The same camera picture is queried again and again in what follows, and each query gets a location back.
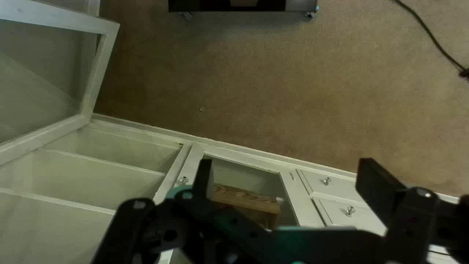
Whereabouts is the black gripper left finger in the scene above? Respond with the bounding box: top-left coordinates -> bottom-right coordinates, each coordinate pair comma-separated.
90,156 -> 231,264

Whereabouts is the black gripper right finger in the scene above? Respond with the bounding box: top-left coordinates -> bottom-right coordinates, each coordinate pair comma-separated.
354,156 -> 469,264

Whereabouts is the white wooden cabinet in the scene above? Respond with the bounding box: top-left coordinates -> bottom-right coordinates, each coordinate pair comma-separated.
0,112 -> 462,264

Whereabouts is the white closed glass cabinet door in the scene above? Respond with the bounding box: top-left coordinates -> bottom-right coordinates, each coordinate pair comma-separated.
187,145 -> 306,231

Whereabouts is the white open glass cabinet door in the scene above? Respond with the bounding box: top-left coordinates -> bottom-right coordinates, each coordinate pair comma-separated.
0,0 -> 121,167

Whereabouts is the white drawer with metal pull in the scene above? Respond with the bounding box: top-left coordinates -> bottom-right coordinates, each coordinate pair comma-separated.
295,167 -> 357,196
312,193 -> 386,235

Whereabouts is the wooden basket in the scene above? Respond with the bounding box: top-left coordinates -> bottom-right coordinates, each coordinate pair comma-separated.
209,181 -> 284,230

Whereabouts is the black electronic device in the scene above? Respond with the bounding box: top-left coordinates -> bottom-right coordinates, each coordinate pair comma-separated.
166,0 -> 319,20

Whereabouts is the black floor cable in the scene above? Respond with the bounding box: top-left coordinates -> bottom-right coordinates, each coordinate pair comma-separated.
392,0 -> 469,79

